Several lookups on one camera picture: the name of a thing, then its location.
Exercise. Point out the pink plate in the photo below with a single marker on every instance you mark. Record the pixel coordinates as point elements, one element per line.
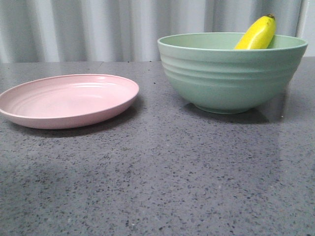
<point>68,101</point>

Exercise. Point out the green ribbed bowl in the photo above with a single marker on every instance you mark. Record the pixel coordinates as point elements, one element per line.
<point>206,70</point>

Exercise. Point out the yellow banana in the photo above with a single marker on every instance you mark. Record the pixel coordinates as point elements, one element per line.
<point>259,34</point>

